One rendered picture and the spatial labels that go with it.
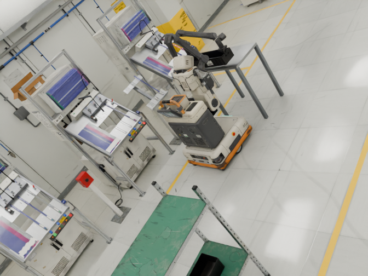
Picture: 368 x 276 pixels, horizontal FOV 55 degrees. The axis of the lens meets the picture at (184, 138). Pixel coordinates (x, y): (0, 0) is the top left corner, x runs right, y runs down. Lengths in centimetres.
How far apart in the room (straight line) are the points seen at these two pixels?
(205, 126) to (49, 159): 314
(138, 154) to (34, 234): 173
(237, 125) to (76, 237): 236
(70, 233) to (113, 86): 316
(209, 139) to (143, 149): 144
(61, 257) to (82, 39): 375
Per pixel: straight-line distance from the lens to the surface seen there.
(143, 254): 241
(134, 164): 496
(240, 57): 417
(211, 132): 386
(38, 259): 452
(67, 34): 658
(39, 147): 610
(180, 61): 390
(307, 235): 309
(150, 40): 549
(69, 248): 464
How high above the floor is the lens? 240
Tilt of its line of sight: 28 degrees down
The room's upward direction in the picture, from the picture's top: 38 degrees counter-clockwise
